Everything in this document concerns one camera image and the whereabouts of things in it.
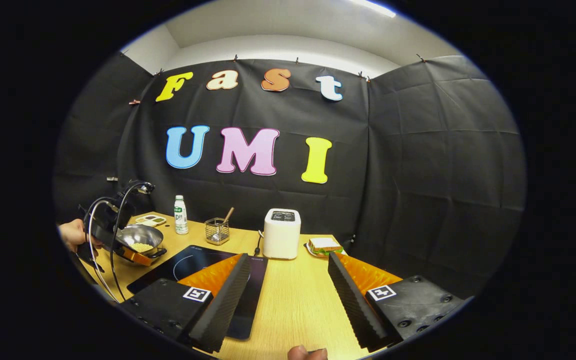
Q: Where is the stainless steel pot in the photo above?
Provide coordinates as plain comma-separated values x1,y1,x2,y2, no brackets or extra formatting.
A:
115,224,167,266

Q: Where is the small white plate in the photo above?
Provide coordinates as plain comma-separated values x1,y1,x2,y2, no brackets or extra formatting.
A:
306,243,345,259

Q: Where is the black backdrop cloth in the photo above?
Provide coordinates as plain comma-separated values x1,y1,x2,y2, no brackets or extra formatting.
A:
53,52,526,301

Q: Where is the white toaster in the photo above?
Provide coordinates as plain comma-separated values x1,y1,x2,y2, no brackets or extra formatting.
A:
263,208,302,260

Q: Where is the white compartment tray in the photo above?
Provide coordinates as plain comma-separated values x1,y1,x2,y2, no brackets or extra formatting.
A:
135,214,167,227

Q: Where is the black induction cooktop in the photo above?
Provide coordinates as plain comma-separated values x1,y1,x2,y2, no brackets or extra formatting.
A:
127,245,269,341

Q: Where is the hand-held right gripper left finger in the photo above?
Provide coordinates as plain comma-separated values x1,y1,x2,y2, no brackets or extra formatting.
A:
118,253,253,353

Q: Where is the sandwich with lettuce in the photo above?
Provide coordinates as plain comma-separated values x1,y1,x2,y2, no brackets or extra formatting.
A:
309,237,344,256

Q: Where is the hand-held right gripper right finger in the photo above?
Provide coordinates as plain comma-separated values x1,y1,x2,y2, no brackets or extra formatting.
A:
328,252,464,351

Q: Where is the small white drink bottle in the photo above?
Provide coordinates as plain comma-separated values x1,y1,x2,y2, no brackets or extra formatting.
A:
174,195,189,235

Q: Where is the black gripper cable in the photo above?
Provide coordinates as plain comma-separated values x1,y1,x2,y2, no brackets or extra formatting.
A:
110,181,143,304
87,196,120,302

